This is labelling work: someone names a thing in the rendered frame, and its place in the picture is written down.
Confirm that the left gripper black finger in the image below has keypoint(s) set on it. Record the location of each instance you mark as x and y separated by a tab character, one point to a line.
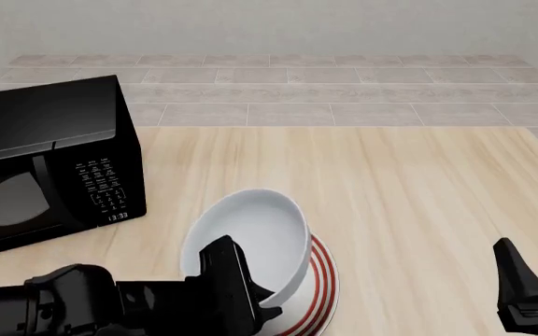
269	315
259	290

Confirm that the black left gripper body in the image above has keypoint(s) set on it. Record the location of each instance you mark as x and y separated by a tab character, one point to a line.
224	280

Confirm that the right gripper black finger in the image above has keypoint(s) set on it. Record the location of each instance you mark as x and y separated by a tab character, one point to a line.
517	273

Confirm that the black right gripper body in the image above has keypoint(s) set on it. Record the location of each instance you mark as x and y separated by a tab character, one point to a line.
530	316

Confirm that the white bowl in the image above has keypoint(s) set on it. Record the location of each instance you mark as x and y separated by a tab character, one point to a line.
269	227

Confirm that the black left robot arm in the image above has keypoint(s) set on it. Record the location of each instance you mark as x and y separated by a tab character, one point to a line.
77	304

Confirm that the white plate with red rings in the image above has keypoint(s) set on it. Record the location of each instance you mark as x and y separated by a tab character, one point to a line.
318	294

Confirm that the black microwave oven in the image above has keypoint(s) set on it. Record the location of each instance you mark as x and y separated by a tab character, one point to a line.
45	115

